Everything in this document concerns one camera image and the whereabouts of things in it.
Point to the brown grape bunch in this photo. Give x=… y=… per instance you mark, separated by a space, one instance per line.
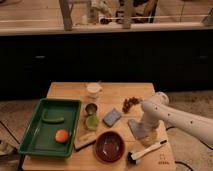
x=129 y=103

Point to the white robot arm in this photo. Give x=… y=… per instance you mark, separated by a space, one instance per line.
x=156 y=108

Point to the white paper cup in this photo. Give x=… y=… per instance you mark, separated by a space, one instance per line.
x=93 y=89

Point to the blue sponge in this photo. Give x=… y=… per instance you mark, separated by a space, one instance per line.
x=112 y=117

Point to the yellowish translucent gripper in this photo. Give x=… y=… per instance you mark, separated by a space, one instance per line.
x=150 y=139

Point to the dark red bowl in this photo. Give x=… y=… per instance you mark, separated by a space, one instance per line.
x=109 y=147

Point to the grey towel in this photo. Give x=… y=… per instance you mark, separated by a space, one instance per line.
x=137 y=129

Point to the green cucumber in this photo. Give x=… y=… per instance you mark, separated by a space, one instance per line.
x=53 y=120

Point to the orange fruit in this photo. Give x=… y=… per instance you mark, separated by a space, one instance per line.
x=62 y=136

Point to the small green cup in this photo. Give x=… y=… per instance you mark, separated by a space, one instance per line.
x=92 y=122

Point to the green plastic tray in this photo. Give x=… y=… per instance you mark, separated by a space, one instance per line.
x=39 y=137

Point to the wooden block scraper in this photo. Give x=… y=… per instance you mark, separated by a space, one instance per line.
x=84 y=140

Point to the small metal cup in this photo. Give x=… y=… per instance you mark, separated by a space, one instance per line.
x=91 y=109

